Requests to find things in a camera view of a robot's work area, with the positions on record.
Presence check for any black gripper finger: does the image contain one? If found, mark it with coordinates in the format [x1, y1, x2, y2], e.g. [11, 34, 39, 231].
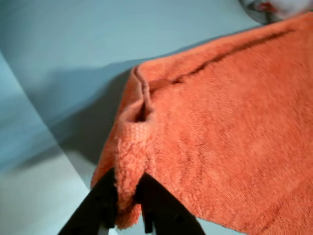
[135, 172, 206, 235]
[58, 168, 118, 235]

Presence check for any orange terry towel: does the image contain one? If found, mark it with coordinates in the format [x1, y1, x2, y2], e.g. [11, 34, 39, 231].
[90, 12, 313, 235]

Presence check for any grey table mat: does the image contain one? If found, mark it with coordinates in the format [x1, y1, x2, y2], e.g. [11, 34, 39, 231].
[0, 0, 267, 189]

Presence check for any clear plastic jar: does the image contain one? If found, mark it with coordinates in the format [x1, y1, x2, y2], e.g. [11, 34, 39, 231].
[238, 0, 313, 25]

